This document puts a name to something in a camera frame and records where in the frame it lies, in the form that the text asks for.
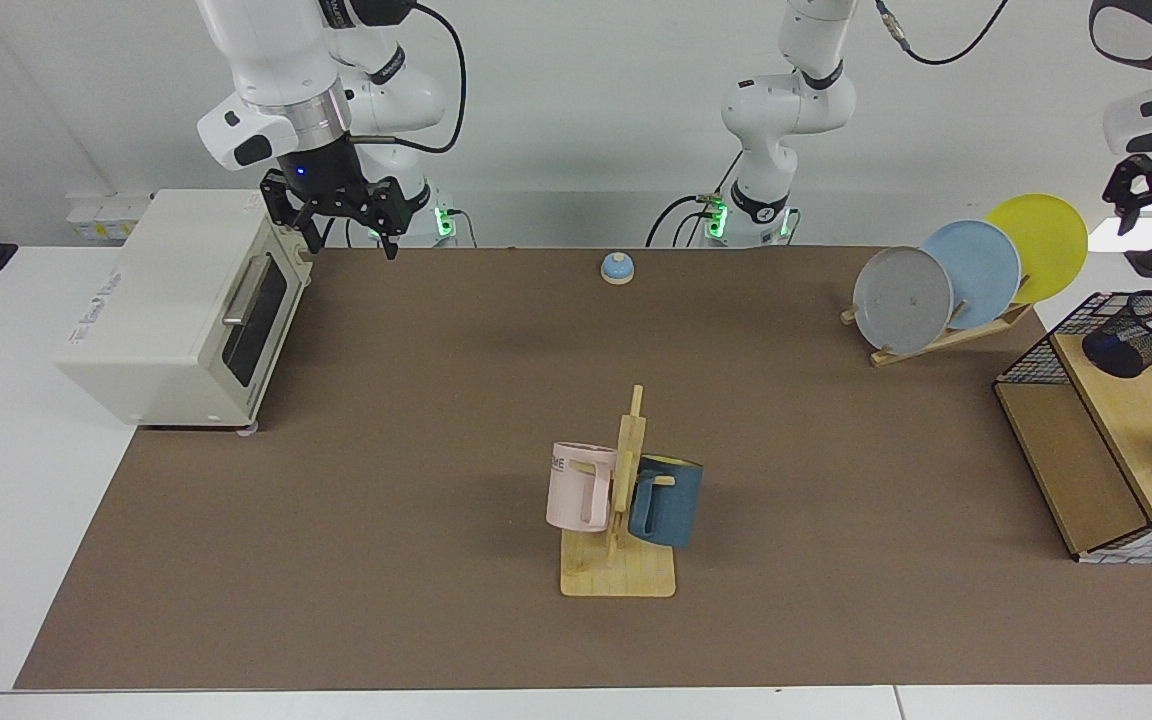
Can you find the grey plate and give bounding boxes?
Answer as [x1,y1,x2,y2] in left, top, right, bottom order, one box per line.
[852,245,955,355]

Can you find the wooden plate rack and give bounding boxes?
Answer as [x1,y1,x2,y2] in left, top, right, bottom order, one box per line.
[840,274,1035,369]

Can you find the pink mug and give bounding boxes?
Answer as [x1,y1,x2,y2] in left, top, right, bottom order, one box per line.
[545,440,620,535]

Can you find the brown table cloth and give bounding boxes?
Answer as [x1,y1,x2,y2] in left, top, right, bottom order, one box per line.
[14,246,1152,691]

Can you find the white wall power outlets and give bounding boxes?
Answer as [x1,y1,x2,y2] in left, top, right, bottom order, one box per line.
[65,192,156,244]

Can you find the pale toaster oven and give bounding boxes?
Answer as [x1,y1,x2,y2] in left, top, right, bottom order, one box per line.
[53,187,316,434]

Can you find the light blue plate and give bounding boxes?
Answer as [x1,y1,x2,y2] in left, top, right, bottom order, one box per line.
[920,219,1023,332]

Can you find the wire basket with wooden floor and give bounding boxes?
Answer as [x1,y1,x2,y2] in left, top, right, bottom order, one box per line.
[993,291,1152,567]

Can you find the yellow plate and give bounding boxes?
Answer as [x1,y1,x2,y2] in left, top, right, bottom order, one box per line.
[985,193,1090,307]

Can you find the black base cable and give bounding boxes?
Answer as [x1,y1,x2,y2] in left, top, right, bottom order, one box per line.
[320,213,378,249]
[645,150,738,249]

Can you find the teal mug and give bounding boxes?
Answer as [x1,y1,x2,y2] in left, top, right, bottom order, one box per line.
[627,454,706,550]

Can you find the wooden cup stand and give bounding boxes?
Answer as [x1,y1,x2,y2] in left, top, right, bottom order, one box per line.
[560,384,678,600]

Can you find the black mesh pen holder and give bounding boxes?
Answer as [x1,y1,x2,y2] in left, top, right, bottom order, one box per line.
[1081,289,1152,380]

